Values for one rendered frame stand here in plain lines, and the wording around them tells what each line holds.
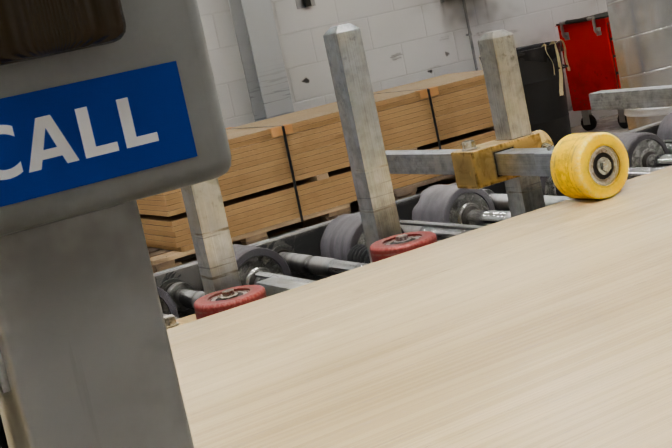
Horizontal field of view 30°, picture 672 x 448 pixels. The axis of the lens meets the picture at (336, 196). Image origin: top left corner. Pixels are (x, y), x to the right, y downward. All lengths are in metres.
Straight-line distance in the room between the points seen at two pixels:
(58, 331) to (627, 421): 0.57
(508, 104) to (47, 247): 1.44
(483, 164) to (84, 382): 1.40
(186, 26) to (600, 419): 0.59
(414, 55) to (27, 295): 8.58
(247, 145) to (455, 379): 5.85
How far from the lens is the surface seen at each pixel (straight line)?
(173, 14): 0.26
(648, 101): 2.09
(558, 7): 9.62
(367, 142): 1.56
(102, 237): 0.27
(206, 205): 1.47
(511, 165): 1.64
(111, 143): 0.25
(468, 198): 2.13
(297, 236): 2.11
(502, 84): 1.68
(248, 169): 6.75
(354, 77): 1.56
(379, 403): 0.92
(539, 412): 0.84
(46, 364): 0.27
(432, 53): 8.92
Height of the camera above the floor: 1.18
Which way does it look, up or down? 8 degrees down
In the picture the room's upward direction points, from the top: 12 degrees counter-clockwise
